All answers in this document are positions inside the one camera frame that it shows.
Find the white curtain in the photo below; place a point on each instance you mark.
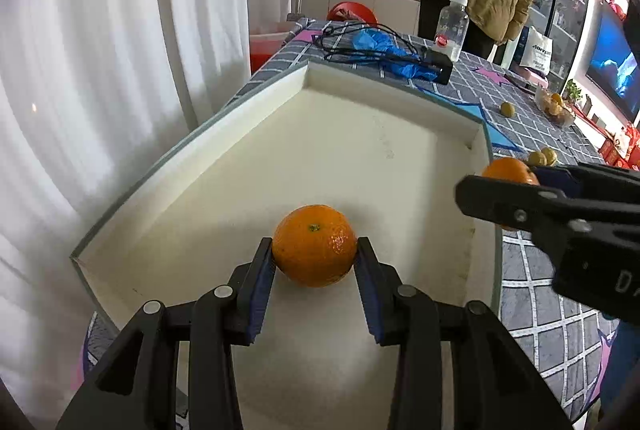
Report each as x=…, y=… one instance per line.
x=93, y=92

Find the white tray with teal rim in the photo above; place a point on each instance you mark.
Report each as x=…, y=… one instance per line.
x=385, y=156

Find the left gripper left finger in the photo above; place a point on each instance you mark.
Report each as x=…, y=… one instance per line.
x=134, y=384

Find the glass fruit bowl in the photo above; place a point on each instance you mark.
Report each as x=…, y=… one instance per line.
x=554, y=108

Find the wall television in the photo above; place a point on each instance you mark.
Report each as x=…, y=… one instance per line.
x=613, y=66

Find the far green lime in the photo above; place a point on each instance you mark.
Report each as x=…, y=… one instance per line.
x=508, y=110

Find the red plastic stool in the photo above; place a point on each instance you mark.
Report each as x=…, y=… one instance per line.
x=354, y=11

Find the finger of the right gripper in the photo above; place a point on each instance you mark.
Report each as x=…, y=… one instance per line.
x=557, y=178
x=544, y=212

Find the clear plastic bottle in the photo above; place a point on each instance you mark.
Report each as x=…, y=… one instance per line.
x=453, y=23

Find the large orange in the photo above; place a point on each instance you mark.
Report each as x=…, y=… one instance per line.
x=315, y=246

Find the white shopping bag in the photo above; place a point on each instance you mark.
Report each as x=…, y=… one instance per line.
x=534, y=51

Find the grey checked tablecloth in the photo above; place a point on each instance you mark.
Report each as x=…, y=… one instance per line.
x=559, y=336

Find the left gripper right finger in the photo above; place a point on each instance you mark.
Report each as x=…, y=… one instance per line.
x=496, y=386

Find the black power adapter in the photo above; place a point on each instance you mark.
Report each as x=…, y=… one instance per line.
x=436, y=62

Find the red bucket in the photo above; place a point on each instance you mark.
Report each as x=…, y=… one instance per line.
x=267, y=40

